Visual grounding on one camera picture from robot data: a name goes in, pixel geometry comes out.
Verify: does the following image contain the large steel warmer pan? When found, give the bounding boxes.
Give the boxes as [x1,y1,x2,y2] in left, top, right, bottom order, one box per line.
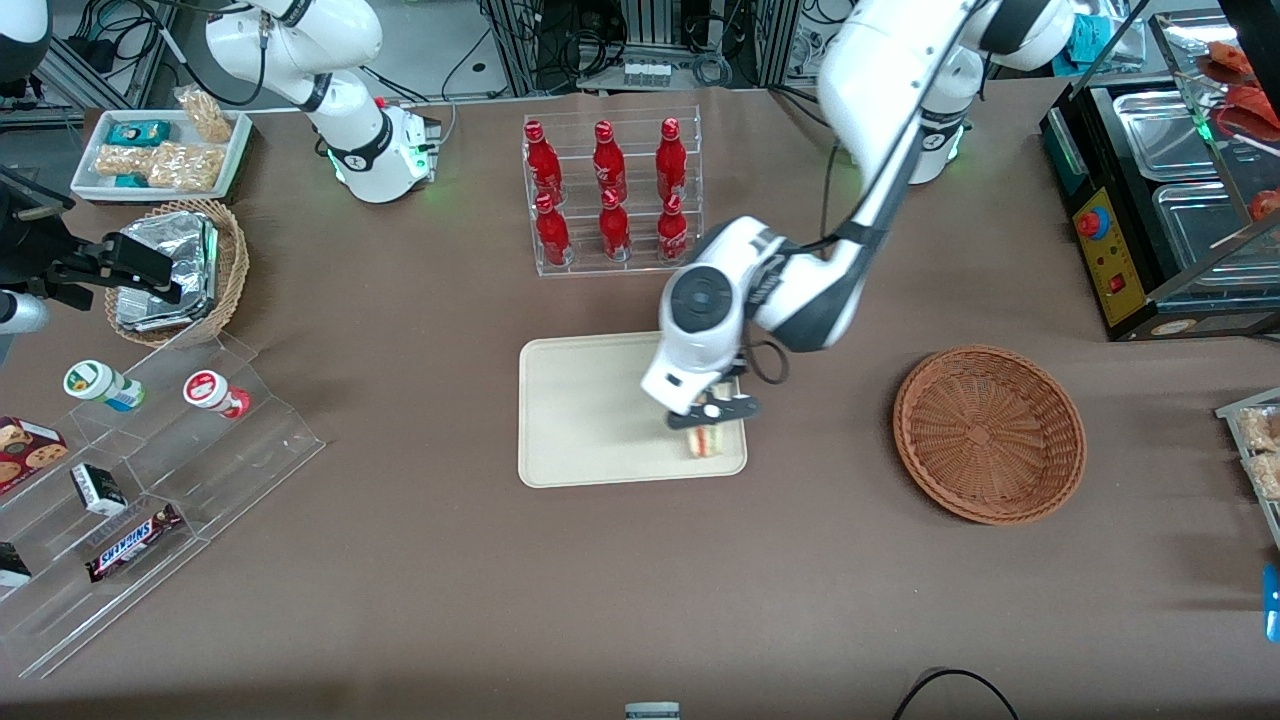
[1155,182,1280,289]

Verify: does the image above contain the silver foil wrapped packs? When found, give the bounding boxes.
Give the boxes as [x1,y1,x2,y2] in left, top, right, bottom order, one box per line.
[114,211,220,334]

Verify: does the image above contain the black looped cable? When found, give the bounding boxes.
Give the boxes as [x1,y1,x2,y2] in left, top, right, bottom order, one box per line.
[890,668,1021,720]

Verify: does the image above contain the beige plastic serving tray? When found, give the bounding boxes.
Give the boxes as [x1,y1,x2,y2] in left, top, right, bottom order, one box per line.
[517,327,749,490]

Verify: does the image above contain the round brown wicker basket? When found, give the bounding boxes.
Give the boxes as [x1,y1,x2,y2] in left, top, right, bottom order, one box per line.
[892,345,1088,526]

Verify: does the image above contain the chocolate chip cookie box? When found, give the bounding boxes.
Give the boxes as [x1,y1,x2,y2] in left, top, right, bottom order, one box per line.
[0,415,71,497]

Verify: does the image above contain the green lid yogurt cup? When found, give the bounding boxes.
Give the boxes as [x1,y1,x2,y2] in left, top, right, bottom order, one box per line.
[63,360,147,413]

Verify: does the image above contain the clear tray with snacks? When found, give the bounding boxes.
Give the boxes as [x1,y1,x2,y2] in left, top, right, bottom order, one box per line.
[1215,388,1280,551]

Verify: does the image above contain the black food warmer appliance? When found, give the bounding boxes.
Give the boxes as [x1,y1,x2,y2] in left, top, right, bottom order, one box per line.
[1038,10,1280,343]

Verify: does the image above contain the large bag of puffed snacks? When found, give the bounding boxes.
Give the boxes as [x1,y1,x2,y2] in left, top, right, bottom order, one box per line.
[147,142,227,193]

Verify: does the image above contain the clear bag of puffed snacks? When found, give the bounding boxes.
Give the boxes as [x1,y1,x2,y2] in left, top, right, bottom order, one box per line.
[175,85,235,145]
[93,145,152,179]

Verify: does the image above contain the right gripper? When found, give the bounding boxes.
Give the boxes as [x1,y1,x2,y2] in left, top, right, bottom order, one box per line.
[0,185,185,306]

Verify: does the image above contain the clear acrylic bottle rack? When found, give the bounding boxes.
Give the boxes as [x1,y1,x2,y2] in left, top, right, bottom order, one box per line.
[521,105,706,279]

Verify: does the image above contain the Snickers chocolate bar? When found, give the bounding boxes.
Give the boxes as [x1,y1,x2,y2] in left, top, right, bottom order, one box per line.
[85,503,184,584]

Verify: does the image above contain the small steel warmer pan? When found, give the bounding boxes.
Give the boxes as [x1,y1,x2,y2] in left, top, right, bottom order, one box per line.
[1112,90,1217,183]

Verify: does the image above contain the teal snack box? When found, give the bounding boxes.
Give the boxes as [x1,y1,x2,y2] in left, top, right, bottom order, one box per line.
[107,120,172,149]

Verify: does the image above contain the tan deep wicker basket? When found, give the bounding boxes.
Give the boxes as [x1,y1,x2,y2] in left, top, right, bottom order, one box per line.
[104,198,250,349]

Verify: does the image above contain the red lid yogurt cup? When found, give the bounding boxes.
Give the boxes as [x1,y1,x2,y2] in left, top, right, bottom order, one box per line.
[183,370,252,419]

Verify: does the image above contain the white rectangular snack tray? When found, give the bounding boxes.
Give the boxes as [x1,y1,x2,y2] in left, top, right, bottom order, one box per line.
[70,108,253,204]

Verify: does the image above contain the small black white carton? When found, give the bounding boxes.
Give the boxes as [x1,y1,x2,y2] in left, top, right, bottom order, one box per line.
[70,462,129,517]

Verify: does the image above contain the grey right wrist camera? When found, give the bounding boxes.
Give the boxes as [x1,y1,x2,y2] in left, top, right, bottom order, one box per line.
[0,290,49,336]

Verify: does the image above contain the red cola bottle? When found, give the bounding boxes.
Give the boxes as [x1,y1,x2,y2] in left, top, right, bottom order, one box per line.
[524,120,564,207]
[592,120,628,205]
[598,188,633,263]
[656,193,691,265]
[534,193,574,268]
[655,117,690,202]

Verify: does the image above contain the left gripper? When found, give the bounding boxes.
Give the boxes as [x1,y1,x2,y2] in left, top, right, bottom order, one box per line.
[640,334,764,432]

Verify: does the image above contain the clear acrylic stepped shelf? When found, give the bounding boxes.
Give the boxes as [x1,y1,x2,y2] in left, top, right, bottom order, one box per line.
[0,330,327,681]

